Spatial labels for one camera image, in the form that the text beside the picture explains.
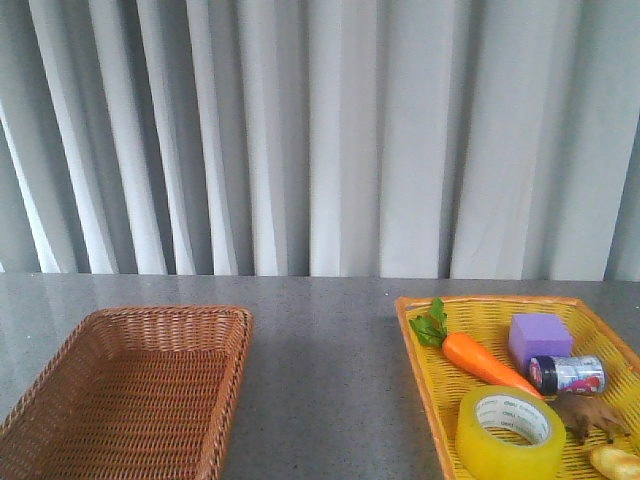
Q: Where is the yellow tape roll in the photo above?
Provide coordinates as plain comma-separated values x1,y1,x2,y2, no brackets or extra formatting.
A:
455,385,566,479

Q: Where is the grey pleated curtain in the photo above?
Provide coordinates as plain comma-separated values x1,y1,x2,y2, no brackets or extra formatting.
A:
1,1,639,281

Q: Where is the orange toy carrot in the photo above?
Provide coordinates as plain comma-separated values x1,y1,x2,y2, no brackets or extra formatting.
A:
409,297,543,400

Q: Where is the yellow woven tray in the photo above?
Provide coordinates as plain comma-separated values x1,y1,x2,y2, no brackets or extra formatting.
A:
395,295,639,479

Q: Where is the purple foam cube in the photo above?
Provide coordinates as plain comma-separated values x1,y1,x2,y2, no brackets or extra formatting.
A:
508,313,574,375

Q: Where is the brown wicker basket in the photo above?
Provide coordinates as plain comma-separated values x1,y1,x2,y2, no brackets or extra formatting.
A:
1,305,254,479

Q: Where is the small printed jar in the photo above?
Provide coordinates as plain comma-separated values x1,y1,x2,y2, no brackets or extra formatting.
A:
528,355,607,396

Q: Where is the brown toy animal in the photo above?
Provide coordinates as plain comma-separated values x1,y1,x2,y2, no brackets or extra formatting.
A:
548,392,631,445

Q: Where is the yellow bread piece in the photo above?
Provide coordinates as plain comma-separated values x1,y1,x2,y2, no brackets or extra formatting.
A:
588,439,640,480

